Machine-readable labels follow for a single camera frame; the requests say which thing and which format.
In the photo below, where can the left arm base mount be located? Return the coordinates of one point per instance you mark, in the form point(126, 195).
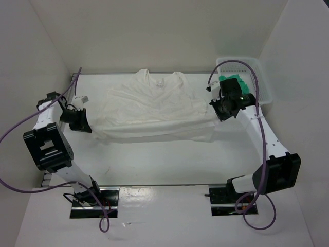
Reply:
point(109, 200)

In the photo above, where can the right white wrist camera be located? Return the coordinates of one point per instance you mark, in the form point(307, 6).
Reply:
point(214, 89)

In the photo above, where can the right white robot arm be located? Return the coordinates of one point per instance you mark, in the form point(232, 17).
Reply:
point(279, 168)

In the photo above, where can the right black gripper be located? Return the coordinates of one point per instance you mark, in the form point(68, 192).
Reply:
point(221, 117)

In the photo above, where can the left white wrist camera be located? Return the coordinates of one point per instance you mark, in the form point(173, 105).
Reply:
point(79, 101)

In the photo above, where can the white tank top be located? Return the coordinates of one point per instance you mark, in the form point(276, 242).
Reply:
point(143, 107)

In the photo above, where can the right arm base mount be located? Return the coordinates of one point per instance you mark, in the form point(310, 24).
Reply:
point(222, 202)

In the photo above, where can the green tank top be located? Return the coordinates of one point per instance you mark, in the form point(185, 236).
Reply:
point(244, 87)

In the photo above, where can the white plastic basket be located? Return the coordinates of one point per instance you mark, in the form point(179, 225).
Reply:
point(233, 68)

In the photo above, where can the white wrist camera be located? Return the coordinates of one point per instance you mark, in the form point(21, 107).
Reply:
point(79, 101)
point(214, 89)

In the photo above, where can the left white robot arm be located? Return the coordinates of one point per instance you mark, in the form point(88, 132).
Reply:
point(50, 149)

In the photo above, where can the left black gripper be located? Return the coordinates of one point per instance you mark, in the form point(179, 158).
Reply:
point(82, 124)

